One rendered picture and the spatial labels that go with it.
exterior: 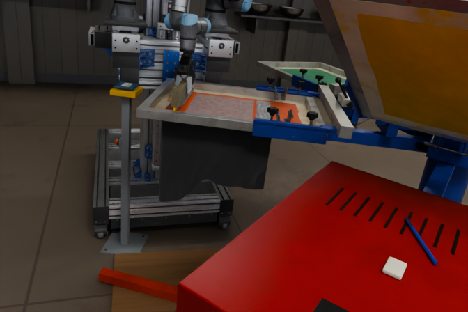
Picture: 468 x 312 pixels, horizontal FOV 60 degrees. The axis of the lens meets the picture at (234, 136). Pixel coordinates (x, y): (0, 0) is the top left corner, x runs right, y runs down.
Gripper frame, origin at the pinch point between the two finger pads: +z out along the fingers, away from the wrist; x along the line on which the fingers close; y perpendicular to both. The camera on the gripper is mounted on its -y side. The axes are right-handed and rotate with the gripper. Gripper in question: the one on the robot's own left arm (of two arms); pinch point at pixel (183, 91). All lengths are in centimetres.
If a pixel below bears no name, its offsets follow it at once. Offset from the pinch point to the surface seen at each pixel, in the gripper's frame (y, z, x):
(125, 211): 11, 77, 30
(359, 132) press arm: -3, 8, -85
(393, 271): -130, -10, -58
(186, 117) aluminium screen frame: -29.0, 2.6, -6.9
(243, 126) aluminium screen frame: -28.9, 3.3, -30.5
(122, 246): 9, 100, 31
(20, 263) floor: -15, 101, 78
